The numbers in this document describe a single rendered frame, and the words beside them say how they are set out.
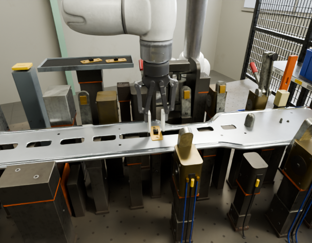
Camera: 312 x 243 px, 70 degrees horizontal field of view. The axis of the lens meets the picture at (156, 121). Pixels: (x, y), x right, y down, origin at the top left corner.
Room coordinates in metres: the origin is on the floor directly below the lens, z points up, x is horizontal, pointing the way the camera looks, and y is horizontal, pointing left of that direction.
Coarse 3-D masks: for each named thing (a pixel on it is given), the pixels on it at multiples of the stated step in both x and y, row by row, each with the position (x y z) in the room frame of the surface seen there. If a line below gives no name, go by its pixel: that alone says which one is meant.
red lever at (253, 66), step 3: (252, 63) 0.96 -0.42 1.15; (252, 66) 0.94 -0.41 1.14; (255, 66) 0.94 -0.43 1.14; (252, 69) 0.93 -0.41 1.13; (255, 69) 0.93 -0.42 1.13; (252, 72) 0.93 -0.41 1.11; (255, 72) 0.92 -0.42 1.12; (255, 75) 0.91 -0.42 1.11; (258, 75) 0.91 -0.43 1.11; (255, 78) 0.90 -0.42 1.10; (258, 78) 0.89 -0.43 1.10; (258, 81) 0.88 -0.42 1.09; (258, 84) 0.88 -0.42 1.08; (264, 90) 0.84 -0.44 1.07; (264, 93) 0.84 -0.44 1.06
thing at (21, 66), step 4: (16, 64) 0.90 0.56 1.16; (20, 64) 0.90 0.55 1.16; (24, 64) 0.90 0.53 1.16; (28, 64) 0.90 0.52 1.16; (32, 64) 0.92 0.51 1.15; (12, 68) 0.85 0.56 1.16; (16, 68) 0.86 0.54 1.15; (20, 68) 0.86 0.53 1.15; (24, 68) 0.86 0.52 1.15; (28, 68) 0.87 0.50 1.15
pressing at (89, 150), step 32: (64, 128) 0.66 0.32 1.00; (96, 128) 0.66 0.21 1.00; (128, 128) 0.66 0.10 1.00; (160, 128) 0.66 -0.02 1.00; (192, 128) 0.66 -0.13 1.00; (256, 128) 0.66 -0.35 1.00; (288, 128) 0.66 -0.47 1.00; (0, 160) 0.49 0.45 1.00; (32, 160) 0.50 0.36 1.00; (64, 160) 0.50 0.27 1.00
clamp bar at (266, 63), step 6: (264, 54) 0.87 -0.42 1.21; (270, 54) 0.85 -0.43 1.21; (276, 54) 0.83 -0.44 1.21; (264, 60) 0.86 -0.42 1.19; (270, 60) 0.86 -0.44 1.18; (264, 66) 0.85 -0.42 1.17; (270, 66) 0.86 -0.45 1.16; (264, 72) 0.84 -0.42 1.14; (270, 72) 0.85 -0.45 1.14; (264, 78) 0.85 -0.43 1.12; (270, 78) 0.85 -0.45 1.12; (264, 84) 0.85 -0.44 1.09
